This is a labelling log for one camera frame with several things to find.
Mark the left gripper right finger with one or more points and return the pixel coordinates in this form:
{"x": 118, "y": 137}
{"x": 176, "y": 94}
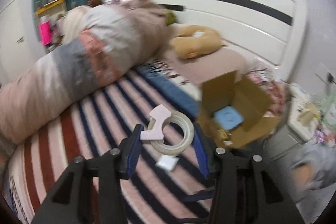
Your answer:
{"x": 245, "y": 191}

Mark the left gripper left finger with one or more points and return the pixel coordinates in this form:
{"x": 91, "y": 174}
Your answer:
{"x": 69, "y": 200}

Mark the gold rectangular box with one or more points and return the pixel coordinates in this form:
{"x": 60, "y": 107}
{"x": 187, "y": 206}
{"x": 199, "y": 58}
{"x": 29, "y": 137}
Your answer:
{"x": 223, "y": 134}

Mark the light blue foam box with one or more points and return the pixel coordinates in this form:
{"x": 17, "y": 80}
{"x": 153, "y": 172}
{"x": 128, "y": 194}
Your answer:
{"x": 228, "y": 117}

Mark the tape roll with dispenser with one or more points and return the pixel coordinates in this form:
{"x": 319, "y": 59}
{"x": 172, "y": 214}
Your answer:
{"x": 169, "y": 132}

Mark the white bedside cabinet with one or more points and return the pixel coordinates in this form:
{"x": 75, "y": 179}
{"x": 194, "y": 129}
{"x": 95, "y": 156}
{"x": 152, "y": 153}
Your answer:
{"x": 303, "y": 116}

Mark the white power adapter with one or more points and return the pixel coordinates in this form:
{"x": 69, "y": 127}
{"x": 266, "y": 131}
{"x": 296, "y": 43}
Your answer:
{"x": 166, "y": 162}

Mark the striped plush blanket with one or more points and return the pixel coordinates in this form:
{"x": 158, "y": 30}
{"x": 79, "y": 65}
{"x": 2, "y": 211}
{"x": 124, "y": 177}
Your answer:
{"x": 98, "y": 123}

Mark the brown cardboard box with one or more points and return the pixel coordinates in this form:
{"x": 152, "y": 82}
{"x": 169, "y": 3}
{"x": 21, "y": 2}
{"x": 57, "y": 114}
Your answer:
{"x": 247, "y": 98}

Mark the pink ribbed pillow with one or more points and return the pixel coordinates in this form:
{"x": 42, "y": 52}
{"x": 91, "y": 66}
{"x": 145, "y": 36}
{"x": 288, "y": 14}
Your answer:
{"x": 206, "y": 67}

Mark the tan plush toy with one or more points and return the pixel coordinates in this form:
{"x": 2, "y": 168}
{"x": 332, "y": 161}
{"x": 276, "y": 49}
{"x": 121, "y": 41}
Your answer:
{"x": 193, "y": 41}

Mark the rolled beige duvet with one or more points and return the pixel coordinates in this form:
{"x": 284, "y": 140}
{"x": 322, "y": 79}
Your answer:
{"x": 112, "y": 39}

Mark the white bed headboard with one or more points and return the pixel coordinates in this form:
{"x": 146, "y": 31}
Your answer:
{"x": 271, "y": 31}

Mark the bright pink bag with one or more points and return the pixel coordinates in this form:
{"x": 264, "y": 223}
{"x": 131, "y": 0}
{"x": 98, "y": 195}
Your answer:
{"x": 45, "y": 33}

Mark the green plush toy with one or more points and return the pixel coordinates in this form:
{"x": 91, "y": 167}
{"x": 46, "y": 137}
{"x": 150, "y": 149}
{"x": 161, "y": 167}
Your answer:
{"x": 170, "y": 18}

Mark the yellow framed shelf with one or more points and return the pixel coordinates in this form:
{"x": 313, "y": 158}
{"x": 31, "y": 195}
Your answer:
{"x": 52, "y": 9}

